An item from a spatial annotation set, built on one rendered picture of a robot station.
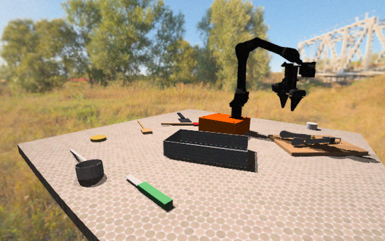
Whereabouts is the white cylinder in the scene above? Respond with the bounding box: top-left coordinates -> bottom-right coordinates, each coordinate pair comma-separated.
306,122 -> 317,130

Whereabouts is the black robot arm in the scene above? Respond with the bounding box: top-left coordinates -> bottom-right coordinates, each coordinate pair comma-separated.
229,37 -> 316,119

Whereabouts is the green and white rectangular bar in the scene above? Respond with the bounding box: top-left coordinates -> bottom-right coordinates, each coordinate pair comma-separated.
126,175 -> 173,210

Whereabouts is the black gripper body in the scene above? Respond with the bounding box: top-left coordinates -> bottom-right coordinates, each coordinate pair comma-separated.
275,77 -> 306,97

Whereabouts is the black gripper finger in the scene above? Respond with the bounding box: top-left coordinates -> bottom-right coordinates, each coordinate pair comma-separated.
289,96 -> 304,111
276,93 -> 289,108

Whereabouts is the yellow flat round disc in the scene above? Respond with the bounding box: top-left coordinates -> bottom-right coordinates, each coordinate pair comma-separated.
90,135 -> 106,142

